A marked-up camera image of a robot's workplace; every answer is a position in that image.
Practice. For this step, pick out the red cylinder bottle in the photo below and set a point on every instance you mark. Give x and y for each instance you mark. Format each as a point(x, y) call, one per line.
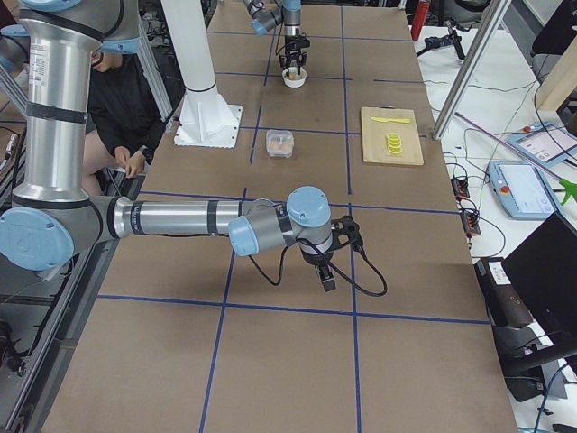
point(419, 18)

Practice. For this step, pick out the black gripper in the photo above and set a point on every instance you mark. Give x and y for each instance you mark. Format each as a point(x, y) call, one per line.
point(294, 46)
point(315, 259)

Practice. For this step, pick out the bamboo cutting board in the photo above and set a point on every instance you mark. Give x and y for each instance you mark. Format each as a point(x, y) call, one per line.
point(374, 137)

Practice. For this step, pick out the teach pendant near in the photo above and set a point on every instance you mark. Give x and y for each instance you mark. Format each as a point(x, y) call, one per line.
point(521, 190)

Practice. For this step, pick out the clear plastic egg box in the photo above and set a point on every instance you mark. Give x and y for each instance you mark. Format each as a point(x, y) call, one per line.
point(285, 139)

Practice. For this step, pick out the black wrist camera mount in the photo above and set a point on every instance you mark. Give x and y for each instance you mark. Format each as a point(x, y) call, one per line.
point(346, 232)

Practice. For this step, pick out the teach pendant far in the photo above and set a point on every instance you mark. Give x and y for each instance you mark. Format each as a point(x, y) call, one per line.
point(546, 144)

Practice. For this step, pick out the reacher grabber tool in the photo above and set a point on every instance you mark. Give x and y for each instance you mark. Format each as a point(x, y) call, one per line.
point(569, 188)

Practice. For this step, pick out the yellow plastic knife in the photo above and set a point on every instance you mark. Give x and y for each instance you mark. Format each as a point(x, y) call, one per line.
point(391, 120)

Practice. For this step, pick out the aluminium frame post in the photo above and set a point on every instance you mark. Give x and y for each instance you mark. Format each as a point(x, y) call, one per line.
point(489, 24)

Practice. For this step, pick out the teach pendant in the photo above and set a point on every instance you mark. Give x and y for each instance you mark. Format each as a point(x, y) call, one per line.
point(546, 144)
point(521, 190)

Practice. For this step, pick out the person in black shirt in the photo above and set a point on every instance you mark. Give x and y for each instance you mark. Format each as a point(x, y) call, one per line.
point(127, 125)

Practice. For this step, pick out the white round bowl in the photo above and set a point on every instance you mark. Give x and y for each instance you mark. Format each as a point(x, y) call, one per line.
point(296, 83)

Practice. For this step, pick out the black monitor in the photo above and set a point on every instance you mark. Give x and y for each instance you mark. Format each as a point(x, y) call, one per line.
point(542, 269)

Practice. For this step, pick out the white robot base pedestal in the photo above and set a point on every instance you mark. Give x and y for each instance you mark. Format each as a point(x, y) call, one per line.
point(205, 118)

